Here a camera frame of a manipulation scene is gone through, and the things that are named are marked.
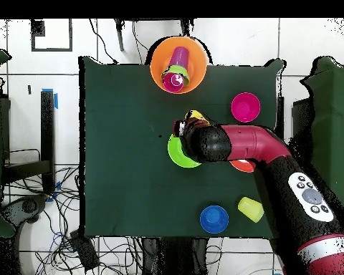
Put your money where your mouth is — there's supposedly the yellow cup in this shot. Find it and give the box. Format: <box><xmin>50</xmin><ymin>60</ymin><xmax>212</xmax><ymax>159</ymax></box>
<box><xmin>184</xmin><ymin>109</ymin><xmax>211</xmax><ymax>126</ymax></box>

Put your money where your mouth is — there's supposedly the large green bowl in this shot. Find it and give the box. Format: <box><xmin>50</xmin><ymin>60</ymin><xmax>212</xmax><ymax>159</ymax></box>
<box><xmin>167</xmin><ymin>133</ymin><xmax>202</xmax><ymax>169</ymax></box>

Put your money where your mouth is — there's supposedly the pink cup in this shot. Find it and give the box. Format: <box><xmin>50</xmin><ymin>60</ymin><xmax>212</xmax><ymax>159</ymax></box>
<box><xmin>162</xmin><ymin>72</ymin><xmax>186</xmax><ymax>93</ymax></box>

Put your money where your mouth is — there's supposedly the small green bowl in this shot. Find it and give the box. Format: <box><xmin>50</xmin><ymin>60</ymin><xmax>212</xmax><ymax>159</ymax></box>
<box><xmin>161</xmin><ymin>64</ymin><xmax>191</xmax><ymax>86</ymax></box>

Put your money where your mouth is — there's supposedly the large orange bowl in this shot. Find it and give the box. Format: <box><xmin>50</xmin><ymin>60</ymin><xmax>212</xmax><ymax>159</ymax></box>
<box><xmin>149</xmin><ymin>35</ymin><xmax>209</xmax><ymax>95</ymax></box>

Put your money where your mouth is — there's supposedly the small pink bowl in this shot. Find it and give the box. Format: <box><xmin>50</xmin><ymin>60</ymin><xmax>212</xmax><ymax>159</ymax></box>
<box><xmin>230</xmin><ymin>92</ymin><xmax>262</xmax><ymax>123</ymax></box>

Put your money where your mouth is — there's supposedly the purple cup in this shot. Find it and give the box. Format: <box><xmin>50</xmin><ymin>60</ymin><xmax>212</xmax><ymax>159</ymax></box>
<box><xmin>168</xmin><ymin>46</ymin><xmax>189</xmax><ymax>69</ymax></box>

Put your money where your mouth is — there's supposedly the lime yellow-green cup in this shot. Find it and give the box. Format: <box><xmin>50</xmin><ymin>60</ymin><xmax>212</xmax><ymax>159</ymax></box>
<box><xmin>236</xmin><ymin>196</ymin><xmax>265</xmax><ymax>223</ymax></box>

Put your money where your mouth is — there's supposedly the wide red-orange bowl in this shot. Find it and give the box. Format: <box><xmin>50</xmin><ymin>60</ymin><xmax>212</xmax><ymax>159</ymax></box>
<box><xmin>229</xmin><ymin>159</ymin><xmax>257</xmax><ymax>173</ymax></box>

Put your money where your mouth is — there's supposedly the dark green tablecloth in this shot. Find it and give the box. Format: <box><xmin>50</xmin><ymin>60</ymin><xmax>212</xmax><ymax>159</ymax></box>
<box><xmin>78</xmin><ymin>55</ymin><xmax>287</xmax><ymax>241</ymax></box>

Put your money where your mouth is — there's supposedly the blue bowl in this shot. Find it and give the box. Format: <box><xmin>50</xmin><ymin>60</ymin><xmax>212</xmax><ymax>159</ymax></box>
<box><xmin>199</xmin><ymin>205</ymin><xmax>229</xmax><ymax>235</ymax></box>

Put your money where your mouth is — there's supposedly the black metal stand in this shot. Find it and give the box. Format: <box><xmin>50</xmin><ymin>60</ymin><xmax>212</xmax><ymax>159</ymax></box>
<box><xmin>1</xmin><ymin>89</ymin><xmax>57</xmax><ymax>195</ymax></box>

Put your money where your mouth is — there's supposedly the black power strip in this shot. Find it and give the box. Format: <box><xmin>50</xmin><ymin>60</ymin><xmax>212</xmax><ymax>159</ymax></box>
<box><xmin>69</xmin><ymin>229</ymin><xmax>100</xmax><ymax>272</ymax></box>

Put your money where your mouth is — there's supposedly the black camera stand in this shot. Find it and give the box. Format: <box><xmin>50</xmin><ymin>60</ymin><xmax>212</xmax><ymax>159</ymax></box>
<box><xmin>113</xmin><ymin>18</ymin><xmax>195</xmax><ymax>53</ymax></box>

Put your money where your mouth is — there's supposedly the tangle of cables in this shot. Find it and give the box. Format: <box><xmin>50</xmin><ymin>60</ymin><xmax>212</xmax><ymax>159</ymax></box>
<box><xmin>2</xmin><ymin>148</ymin><xmax>144</xmax><ymax>275</ymax></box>

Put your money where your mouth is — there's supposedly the black pedestal leg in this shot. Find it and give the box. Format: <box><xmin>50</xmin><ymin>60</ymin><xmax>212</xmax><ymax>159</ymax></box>
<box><xmin>1</xmin><ymin>193</ymin><xmax>50</xmax><ymax>228</ymax></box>

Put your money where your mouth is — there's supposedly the black square frame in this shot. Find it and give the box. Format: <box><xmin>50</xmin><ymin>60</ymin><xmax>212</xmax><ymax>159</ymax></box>
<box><xmin>30</xmin><ymin>19</ymin><xmax>73</xmax><ymax>53</ymax></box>

